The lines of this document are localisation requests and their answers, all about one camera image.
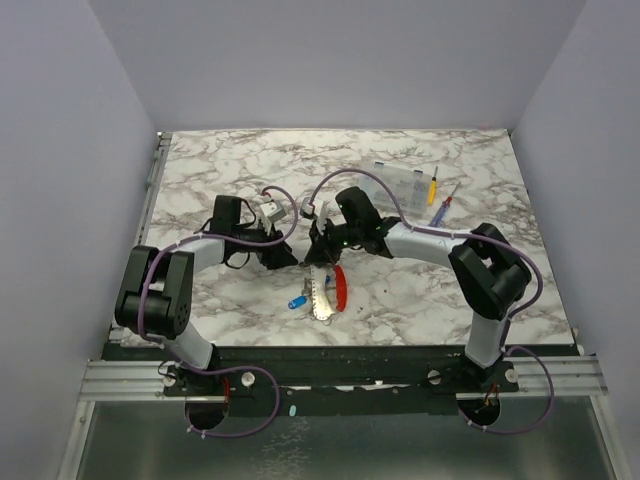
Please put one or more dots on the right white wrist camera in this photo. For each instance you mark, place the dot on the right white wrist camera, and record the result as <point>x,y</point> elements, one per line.
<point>317,211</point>

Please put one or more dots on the blue red handled screwdriver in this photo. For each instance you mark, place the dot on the blue red handled screwdriver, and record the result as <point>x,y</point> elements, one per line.
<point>443,209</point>

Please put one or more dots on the clear plastic organizer box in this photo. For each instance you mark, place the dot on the clear plastic organizer box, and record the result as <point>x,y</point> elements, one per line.
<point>409,186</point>

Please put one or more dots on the metal key organizer red handle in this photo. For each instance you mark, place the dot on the metal key organizer red handle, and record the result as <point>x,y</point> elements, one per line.
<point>326,288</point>

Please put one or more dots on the aluminium front rail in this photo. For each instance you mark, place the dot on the aluminium front rail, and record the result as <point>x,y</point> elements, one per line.
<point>122,381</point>

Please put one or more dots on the aluminium rail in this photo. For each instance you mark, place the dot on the aluminium rail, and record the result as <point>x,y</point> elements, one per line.
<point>152,186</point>
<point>122,381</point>

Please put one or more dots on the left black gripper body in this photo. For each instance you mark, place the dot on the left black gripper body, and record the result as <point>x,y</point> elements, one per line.
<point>252,236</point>

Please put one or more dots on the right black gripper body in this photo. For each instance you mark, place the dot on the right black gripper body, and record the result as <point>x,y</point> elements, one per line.
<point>326,242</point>

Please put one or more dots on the aluminium left side rail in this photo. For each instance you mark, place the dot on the aluminium left side rail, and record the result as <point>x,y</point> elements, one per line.
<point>152,186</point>

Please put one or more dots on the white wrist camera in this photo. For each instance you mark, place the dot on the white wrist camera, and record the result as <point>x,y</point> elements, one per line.
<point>317,211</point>
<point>269,213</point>

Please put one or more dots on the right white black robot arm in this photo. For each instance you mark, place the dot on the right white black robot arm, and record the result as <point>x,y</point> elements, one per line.
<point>491,275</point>

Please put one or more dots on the yellow handled screwdriver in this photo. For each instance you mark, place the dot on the yellow handled screwdriver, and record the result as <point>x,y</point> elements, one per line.
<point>433,187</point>

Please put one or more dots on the blue key tag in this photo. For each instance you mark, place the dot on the blue key tag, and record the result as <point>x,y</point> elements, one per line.
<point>297,302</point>

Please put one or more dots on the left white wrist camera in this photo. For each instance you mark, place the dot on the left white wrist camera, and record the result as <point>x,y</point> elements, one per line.
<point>269,213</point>

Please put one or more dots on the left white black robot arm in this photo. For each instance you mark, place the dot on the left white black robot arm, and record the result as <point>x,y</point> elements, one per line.
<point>155,297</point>

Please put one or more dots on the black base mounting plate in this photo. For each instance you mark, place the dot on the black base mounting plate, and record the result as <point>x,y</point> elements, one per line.
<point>328,381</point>

